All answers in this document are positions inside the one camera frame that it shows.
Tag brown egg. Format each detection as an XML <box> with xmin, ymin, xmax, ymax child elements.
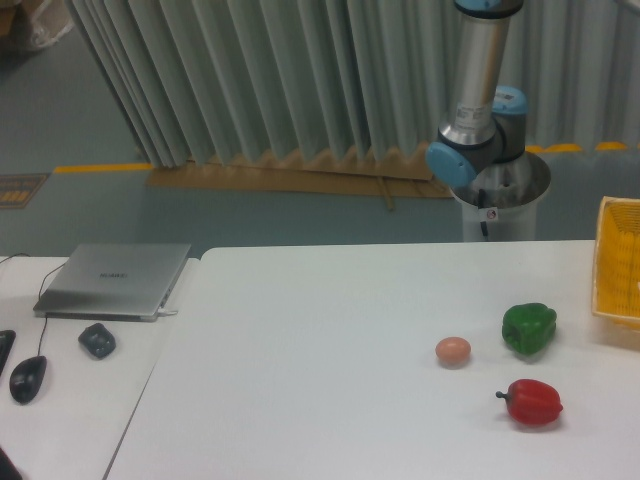
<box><xmin>435</xmin><ymin>336</ymin><xmax>472</xmax><ymax>368</ymax></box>

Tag black mouse cable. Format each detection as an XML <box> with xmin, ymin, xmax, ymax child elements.
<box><xmin>0</xmin><ymin>252</ymin><xmax>69</xmax><ymax>358</ymax></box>

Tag plastic wrapped cardboard boxes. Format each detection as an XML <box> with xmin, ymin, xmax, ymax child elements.
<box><xmin>1</xmin><ymin>0</ymin><xmax>74</xmax><ymax>54</ymax></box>

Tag grey folding curtain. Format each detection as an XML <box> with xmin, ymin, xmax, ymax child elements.
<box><xmin>67</xmin><ymin>1</ymin><xmax>639</xmax><ymax>167</ymax></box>

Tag white usb plug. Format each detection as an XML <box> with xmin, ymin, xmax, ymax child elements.
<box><xmin>157</xmin><ymin>309</ymin><xmax>179</xmax><ymax>317</ymax></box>

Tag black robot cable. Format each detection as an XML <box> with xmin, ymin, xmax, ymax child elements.
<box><xmin>476</xmin><ymin>187</ymin><xmax>490</xmax><ymax>242</ymax></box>

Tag brown cardboard sheet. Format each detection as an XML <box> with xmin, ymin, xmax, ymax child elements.
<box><xmin>146</xmin><ymin>142</ymin><xmax>451</xmax><ymax>211</ymax></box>

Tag green bell pepper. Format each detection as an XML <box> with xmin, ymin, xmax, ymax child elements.
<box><xmin>501</xmin><ymin>303</ymin><xmax>557</xmax><ymax>356</ymax></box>

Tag yellow plastic basket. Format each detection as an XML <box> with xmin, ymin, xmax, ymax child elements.
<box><xmin>591</xmin><ymin>196</ymin><xmax>639</xmax><ymax>331</ymax></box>

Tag silver laptop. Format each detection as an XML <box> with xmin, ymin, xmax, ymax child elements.
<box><xmin>33</xmin><ymin>243</ymin><xmax>191</xmax><ymax>321</ymax></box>

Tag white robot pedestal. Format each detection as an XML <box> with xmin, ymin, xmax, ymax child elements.
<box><xmin>452</xmin><ymin>152</ymin><xmax>551</xmax><ymax>242</ymax></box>

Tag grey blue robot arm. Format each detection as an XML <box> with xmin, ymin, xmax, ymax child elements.
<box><xmin>425</xmin><ymin>1</ymin><xmax>528</xmax><ymax>188</ymax></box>

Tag black computer mouse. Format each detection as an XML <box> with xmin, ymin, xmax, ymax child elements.
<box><xmin>9</xmin><ymin>355</ymin><xmax>47</xmax><ymax>405</ymax></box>

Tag red bell pepper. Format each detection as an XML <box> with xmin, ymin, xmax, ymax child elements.
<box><xmin>495</xmin><ymin>379</ymin><xmax>564</xmax><ymax>427</ymax></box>

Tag black earbuds case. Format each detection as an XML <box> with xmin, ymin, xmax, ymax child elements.
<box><xmin>78</xmin><ymin>323</ymin><xmax>117</xmax><ymax>360</ymax></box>

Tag black keyboard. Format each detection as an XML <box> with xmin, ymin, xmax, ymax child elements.
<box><xmin>0</xmin><ymin>330</ymin><xmax>16</xmax><ymax>374</ymax></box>

